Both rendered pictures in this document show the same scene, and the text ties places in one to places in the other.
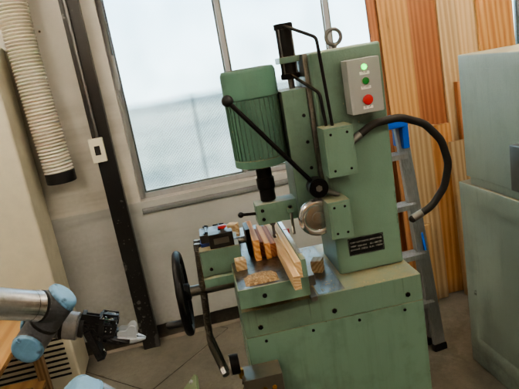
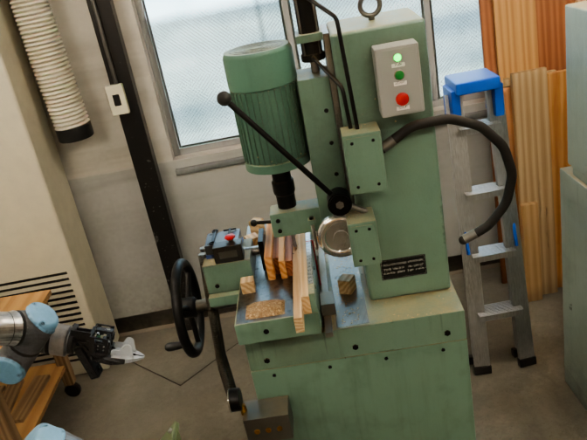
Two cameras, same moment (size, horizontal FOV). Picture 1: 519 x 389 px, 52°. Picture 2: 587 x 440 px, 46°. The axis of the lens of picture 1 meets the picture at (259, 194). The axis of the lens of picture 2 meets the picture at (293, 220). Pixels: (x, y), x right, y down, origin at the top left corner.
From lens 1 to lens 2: 41 cm
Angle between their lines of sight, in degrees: 13
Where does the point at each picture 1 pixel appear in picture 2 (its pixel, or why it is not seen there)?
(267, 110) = (279, 105)
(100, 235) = (126, 198)
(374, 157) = (415, 164)
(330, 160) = (352, 175)
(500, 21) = not seen: outside the picture
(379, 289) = (411, 325)
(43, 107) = (48, 49)
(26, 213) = (34, 178)
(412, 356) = (452, 400)
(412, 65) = not seen: outside the picture
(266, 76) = (276, 62)
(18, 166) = (21, 123)
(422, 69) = not seen: outside the picture
